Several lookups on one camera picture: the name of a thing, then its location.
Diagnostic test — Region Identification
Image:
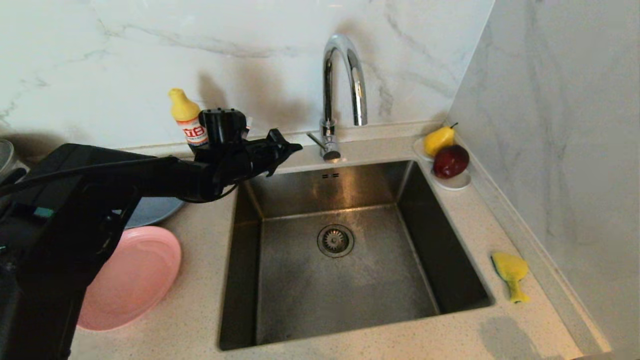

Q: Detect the stainless steel sink basin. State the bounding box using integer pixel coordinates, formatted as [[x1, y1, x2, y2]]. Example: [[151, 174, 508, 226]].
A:
[[218, 160, 496, 351]]

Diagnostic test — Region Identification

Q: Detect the yellow green sponge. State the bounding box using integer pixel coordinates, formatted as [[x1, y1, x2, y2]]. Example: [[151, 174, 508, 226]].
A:
[[491, 251, 531, 304]]

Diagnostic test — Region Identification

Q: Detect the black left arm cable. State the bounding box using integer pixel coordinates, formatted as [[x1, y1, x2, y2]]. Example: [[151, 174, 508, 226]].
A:
[[177, 182, 240, 204]]

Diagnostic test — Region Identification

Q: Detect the pink plate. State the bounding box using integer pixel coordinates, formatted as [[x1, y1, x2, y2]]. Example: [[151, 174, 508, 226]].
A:
[[76, 225, 183, 332]]

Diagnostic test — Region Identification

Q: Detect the blue grey plate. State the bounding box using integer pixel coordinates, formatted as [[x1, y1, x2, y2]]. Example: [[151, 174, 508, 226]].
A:
[[124, 196, 186, 230]]

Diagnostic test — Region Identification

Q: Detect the orange dish soap bottle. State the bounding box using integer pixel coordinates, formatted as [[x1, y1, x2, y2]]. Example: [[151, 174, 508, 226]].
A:
[[168, 88, 211, 148]]

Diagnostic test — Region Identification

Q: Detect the small white fruit dish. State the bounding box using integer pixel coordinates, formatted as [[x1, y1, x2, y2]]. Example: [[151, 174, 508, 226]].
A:
[[413, 137, 472, 192]]

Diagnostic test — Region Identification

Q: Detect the dark red apple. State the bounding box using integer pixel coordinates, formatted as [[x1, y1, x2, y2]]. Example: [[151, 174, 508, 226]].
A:
[[432, 144, 471, 180]]

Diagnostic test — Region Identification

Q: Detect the yellow pear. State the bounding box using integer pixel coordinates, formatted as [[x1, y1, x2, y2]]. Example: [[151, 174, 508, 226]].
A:
[[424, 122, 459, 158]]

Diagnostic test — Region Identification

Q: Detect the chrome gooseneck faucet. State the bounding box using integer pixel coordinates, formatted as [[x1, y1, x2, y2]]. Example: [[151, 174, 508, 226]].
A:
[[306, 33, 369, 163]]

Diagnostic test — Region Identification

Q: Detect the stainless steel pot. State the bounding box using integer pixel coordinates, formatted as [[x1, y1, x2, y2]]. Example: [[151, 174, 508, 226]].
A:
[[0, 138, 28, 188]]

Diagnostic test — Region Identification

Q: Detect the round metal drain strainer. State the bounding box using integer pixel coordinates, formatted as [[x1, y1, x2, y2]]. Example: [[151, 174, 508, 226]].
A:
[[317, 223, 355, 259]]

